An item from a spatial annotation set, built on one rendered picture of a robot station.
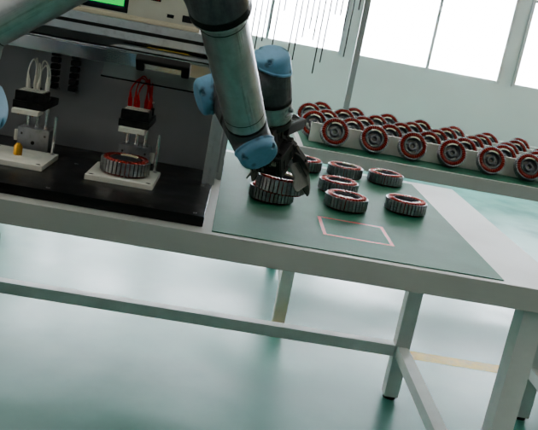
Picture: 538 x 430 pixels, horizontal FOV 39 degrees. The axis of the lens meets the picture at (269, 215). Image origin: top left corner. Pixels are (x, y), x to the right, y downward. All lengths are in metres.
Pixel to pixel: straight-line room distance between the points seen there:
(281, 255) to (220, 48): 0.51
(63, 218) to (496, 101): 7.31
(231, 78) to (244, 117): 0.10
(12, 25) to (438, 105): 7.39
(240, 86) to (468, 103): 7.29
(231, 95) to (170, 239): 0.38
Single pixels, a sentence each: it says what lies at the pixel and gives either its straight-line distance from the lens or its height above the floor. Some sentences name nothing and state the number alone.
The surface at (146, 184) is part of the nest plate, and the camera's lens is 1.70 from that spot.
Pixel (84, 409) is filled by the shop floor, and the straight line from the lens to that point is 2.36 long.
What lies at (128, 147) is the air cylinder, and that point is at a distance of 1.89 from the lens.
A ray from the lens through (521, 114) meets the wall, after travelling 8.68.
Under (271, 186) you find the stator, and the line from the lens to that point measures 1.67.
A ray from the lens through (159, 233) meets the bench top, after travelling 1.53.
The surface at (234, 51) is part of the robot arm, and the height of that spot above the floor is 1.12.
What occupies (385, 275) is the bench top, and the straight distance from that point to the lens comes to 1.57.
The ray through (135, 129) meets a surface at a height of 0.88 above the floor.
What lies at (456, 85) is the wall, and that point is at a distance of 8.44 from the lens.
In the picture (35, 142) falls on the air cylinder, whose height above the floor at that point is 0.79.
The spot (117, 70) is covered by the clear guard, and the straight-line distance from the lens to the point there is 1.61.
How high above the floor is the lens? 1.17
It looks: 14 degrees down
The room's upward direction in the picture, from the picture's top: 11 degrees clockwise
